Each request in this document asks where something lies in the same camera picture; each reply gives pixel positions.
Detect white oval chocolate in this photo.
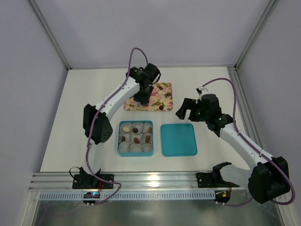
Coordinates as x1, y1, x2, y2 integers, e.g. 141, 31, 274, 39
123, 127, 130, 132

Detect teal lid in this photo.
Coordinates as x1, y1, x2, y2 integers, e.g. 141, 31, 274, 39
160, 123, 198, 157

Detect caramel bar chocolate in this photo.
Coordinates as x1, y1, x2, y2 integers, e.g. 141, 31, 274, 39
145, 135, 151, 143

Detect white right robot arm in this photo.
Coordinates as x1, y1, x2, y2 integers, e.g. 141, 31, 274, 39
176, 94, 295, 204

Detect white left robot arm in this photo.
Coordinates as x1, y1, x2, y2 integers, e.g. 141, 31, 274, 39
72, 63, 161, 189

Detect floral tray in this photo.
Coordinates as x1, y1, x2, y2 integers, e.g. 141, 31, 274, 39
123, 82, 173, 112

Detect teal box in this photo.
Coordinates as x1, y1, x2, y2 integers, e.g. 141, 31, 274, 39
117, 121, 154, 157

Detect slotted cable duct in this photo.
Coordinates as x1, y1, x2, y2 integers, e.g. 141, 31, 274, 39
39, 190, 215, 201

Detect aluminium rail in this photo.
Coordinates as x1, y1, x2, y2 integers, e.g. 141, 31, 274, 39
28, 171, 254, 191

